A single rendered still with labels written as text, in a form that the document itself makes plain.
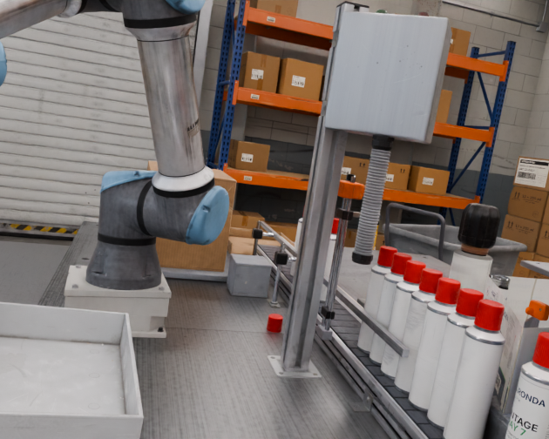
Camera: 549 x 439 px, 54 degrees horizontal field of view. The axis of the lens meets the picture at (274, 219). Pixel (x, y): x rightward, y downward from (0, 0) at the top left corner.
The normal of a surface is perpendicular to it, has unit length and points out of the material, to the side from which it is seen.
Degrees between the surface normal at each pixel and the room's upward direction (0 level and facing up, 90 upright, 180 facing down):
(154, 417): 0
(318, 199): 90
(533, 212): 91
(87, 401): 4
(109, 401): 4
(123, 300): 90
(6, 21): 105
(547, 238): 90
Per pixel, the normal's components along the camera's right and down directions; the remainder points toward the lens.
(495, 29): 0.30, 0.19
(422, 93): -0.36, 0.09
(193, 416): 0.15, -0.98
